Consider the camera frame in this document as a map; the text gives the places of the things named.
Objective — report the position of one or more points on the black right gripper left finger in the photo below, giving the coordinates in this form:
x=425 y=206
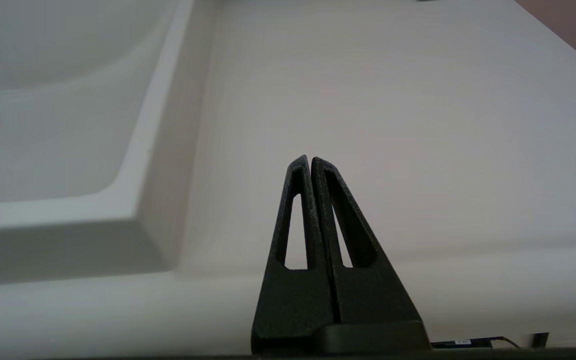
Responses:
x=293 y=300

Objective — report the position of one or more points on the white ceramic sink basin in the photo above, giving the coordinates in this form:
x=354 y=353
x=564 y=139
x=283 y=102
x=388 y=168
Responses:
x=68 y=125

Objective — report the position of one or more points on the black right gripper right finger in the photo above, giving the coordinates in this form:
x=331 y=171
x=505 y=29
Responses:
x=368 y=300

